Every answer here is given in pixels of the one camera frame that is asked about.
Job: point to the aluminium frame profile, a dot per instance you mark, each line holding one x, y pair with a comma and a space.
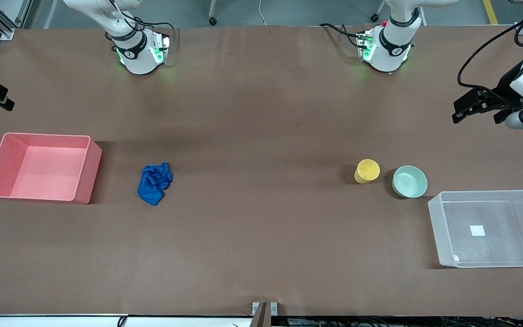
5, 31

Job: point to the white stand leg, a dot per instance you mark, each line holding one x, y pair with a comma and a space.
212, 7

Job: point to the pink plastic bin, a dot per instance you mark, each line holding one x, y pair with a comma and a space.
48, 168

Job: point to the pale green bowl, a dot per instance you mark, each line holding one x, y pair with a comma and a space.
410, 181

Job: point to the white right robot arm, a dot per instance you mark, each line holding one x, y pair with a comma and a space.
139, 59

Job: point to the blue cloth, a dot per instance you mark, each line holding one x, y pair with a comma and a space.
152, 186

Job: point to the clear plastic box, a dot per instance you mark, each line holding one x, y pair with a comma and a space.
493, 209

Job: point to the metal table edge bracket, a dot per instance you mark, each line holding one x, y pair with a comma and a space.
261, 315

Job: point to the yellow floor tape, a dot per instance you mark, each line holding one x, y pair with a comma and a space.
490, 11

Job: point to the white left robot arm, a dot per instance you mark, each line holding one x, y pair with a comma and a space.
391, 50

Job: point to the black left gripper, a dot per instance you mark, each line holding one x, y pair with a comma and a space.
505, 91

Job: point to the white square label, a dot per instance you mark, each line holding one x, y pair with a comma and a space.
477, 230

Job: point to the yellow plastic cup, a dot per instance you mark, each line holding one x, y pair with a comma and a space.
367, 171

